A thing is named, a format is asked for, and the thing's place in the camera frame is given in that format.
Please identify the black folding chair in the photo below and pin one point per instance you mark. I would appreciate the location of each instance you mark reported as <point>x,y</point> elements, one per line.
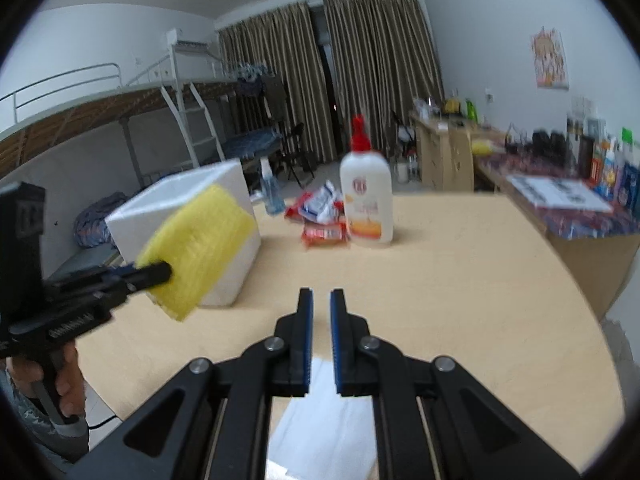
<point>297,155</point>

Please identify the desk with patterned mat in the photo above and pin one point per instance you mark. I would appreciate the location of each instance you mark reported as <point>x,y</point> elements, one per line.
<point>585,255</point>

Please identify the black headphones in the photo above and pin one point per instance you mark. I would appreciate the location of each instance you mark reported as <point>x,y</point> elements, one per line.
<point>550,144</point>

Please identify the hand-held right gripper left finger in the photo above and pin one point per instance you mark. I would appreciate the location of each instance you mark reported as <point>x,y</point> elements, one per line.
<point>306,340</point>

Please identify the white bed ladder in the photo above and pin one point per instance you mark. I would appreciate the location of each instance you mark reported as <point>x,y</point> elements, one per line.
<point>197,125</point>

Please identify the white foam box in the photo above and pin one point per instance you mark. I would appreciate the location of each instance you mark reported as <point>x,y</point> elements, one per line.
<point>235,270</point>

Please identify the blue bedding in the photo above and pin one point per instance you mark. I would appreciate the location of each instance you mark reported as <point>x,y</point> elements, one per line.
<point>252,141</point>

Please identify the light wooden chair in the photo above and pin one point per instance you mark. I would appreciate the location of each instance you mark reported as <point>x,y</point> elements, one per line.
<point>457,160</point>

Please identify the pink cartoon wall poster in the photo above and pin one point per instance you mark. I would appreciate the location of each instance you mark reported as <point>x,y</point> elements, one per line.
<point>550,57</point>

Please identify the row of toiletry bottles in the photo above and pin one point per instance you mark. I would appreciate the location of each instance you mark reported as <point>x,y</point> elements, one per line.
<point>607,165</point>

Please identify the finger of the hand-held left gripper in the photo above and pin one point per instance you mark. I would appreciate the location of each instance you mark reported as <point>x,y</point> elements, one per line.
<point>126,269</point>
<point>147,276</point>

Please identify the white metal bunk bed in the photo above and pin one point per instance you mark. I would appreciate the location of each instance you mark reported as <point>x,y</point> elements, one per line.
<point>65,125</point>
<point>250,142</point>

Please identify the light wooden desk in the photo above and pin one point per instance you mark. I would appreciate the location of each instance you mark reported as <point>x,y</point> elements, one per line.
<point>425,145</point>

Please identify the yellow cloth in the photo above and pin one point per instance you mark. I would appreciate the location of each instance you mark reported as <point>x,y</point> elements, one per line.
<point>481,147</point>

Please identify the hanging dark clothes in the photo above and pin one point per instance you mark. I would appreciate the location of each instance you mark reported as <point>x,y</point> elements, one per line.
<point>260,85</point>

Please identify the white pump lotion bottle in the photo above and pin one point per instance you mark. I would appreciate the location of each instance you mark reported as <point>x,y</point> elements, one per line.
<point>367,195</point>

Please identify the red bread packet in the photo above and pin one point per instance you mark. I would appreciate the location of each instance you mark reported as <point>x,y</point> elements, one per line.
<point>324,235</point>

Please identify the person's left hand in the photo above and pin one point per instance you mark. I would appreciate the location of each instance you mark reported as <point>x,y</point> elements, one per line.
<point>70,380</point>

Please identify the green bottle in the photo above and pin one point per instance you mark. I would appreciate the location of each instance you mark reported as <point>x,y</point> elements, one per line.
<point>471,110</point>

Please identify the blue patterned quilt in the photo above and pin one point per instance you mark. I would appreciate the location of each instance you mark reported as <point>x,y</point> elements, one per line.
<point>100,220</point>

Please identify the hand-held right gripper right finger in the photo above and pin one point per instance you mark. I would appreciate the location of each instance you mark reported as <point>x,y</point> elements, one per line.
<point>337,340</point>

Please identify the red blue white snack packet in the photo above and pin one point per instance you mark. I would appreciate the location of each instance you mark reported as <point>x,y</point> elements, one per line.
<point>322,202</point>

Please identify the white printed paper sheet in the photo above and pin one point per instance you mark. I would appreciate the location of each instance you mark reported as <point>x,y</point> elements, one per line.
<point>557,192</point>

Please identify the person's left forearm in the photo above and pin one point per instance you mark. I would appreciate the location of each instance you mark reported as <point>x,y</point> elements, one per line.
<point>30,425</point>

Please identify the white tissue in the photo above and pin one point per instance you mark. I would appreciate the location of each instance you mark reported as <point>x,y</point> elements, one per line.
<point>320,435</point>

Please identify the brown striped curtain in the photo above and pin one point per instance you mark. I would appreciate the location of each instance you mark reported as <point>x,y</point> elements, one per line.
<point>275,85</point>
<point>382,70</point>

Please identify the yellow foam net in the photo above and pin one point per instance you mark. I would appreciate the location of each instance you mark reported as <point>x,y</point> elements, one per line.
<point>200,250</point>

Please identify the clear blue spray bottle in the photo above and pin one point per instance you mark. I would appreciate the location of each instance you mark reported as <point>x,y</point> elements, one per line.
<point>272,192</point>

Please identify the yellow bag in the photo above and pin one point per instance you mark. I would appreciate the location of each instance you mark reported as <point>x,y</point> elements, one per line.
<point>451,106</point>

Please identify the white air conditioner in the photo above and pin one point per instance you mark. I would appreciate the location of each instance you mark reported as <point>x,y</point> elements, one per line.
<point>186,40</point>

